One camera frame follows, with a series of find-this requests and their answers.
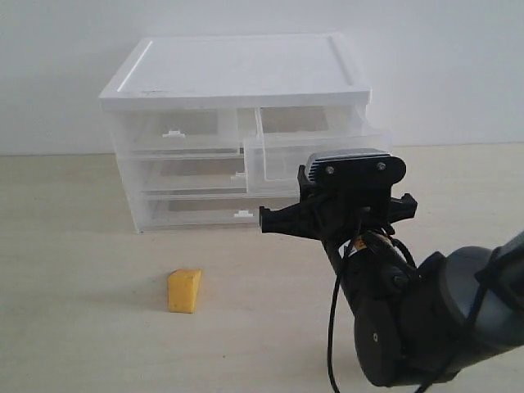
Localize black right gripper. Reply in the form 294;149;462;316
259;165;418;242

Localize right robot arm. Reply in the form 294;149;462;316
259;160;523;392

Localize white plastic drawer cabinet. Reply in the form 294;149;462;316
99;34;371;233

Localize clear bottom wide drawer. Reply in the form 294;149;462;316
136;195;299;230

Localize clear wide drawer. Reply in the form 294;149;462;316
133;156;246;192
136;195;299;230

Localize clear middle wide drawer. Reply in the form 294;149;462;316
133;156;246;192

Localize yellow cheese wedge block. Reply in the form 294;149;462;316
167;269;202;314

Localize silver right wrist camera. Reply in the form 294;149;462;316
304;147;407;190

